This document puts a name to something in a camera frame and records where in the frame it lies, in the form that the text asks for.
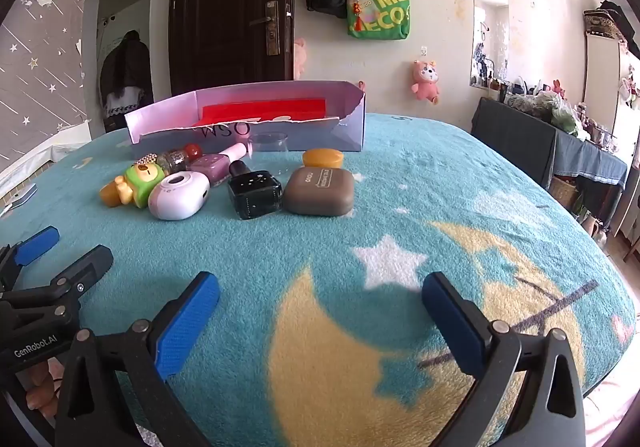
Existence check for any clear glass cup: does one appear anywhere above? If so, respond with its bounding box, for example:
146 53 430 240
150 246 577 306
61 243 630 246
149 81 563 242
248 132 290 163

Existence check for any purple nail polish bottle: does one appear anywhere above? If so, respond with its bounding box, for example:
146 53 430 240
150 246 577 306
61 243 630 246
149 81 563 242
187 143 251 188

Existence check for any brass door handle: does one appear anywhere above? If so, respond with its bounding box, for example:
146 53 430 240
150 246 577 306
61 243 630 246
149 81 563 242
248 0 281 57

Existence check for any green yellow turtle toy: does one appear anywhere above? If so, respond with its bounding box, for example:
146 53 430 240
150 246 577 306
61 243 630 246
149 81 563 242
99 163 167 209

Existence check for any dark cloth covered table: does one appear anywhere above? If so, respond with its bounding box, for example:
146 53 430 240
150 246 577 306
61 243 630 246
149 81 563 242
471 97 628 208

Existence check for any white wardrobe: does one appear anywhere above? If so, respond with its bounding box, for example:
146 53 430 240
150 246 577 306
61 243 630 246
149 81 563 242
582 10 640 238

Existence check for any teal moon printed blanket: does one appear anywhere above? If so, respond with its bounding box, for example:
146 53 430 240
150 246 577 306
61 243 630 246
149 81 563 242
0 113 636 447

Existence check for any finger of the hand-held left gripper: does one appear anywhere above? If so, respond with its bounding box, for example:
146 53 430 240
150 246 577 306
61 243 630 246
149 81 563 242
0 244 115 323
0 226 61 293

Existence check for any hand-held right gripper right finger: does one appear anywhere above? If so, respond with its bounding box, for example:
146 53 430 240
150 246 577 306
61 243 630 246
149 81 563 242
421 271 587 447

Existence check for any brown earbud case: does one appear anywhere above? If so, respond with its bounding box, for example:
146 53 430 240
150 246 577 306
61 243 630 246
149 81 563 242
282 166 356 217

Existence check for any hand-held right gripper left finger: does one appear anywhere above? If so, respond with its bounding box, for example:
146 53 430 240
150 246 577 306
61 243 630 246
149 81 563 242
54 271 221 447

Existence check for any orange round case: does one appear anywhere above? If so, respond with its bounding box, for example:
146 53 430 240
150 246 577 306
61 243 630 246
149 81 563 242
302 148 345 169

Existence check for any pink white earbud case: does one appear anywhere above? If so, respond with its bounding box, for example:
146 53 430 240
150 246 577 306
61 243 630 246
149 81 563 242
148 171 211 220

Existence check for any glitter bottle with red cap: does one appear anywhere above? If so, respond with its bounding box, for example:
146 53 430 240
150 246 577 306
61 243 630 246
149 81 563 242
156 143 202 173

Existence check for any dark wooden door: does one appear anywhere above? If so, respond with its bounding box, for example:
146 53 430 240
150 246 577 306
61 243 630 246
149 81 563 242
167 0 298 84

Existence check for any wall mirror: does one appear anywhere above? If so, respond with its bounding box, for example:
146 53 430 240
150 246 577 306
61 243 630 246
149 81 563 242
469 0 510 89

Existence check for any pink cardboard box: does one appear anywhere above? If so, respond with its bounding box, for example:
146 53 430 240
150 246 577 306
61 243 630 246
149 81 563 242
124 80 367 154

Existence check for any person's left hand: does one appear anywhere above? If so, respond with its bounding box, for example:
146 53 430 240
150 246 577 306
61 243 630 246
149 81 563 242
22 359 63 420

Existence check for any black nail polish bottle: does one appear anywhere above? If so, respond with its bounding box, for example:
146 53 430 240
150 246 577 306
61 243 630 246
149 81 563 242
227 160 283 220

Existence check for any green vegetable bag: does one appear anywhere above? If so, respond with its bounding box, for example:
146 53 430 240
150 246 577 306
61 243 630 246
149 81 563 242
507 90 581 135

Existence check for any black bag on wardrobe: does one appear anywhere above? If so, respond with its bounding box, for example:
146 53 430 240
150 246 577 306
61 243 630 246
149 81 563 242
584 0 636 35

